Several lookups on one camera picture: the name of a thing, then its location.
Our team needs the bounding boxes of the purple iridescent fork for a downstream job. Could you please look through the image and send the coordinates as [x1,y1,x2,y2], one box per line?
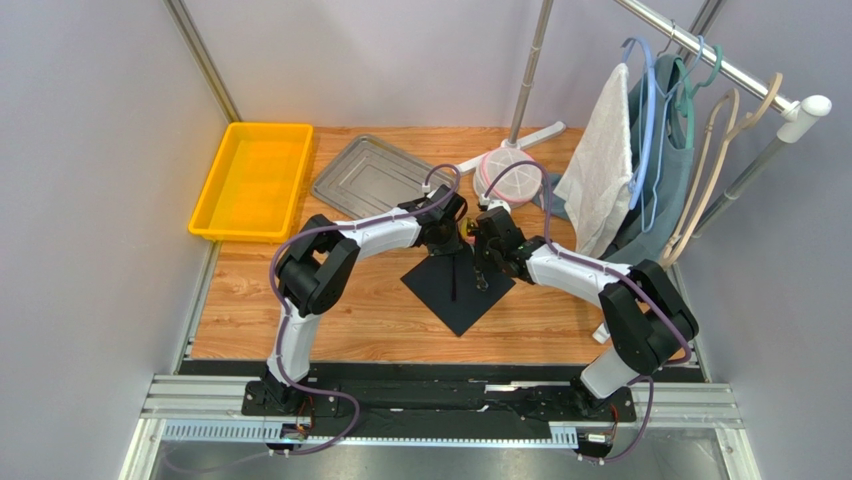
[450,254,458,302]

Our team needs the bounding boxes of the black paper napkin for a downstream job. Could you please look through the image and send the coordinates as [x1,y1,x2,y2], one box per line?
[401,247,516,337]

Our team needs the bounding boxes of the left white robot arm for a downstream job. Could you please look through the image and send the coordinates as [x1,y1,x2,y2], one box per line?
[242,185,466,416]

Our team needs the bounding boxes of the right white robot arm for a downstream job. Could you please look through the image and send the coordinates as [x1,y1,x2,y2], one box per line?
[461,207,699,417]

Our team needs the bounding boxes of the pink white round container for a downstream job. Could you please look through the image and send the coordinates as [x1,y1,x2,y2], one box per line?
[473,147,542,208]

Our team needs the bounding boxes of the silver metal tray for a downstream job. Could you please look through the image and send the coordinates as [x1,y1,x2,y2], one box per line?
[312,134,432,219]

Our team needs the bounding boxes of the white towel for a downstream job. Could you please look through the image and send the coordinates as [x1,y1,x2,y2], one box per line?
[552,63,633,258]

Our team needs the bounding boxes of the beige clothes hanger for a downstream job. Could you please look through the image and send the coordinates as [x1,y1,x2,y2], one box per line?
[665,71,785,268]
[659,89,741,270]

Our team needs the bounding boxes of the teal grey garment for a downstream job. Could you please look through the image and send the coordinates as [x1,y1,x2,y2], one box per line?
[534,54,695,264]

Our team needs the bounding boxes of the yellow plastic bin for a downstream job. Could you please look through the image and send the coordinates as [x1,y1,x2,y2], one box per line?
[188,122,314,244]

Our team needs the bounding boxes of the green clothes hanger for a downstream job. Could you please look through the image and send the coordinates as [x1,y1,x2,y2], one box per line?
[674,44,724,149]

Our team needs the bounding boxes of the metal clothes rack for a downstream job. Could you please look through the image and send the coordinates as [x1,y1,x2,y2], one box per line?
[498,1,832,240]

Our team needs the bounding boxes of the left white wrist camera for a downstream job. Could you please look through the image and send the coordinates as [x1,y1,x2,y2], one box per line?
[420,183,437,198]

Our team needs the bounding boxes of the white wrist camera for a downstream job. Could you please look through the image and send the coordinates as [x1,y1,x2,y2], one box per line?
[477,195,512,214]
[420,183,437,198]

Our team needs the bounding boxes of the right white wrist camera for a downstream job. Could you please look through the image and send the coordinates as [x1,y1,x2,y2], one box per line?
[477,195,512,214]

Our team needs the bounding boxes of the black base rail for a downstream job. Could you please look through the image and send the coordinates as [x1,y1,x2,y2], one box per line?
[179,359,707,442]

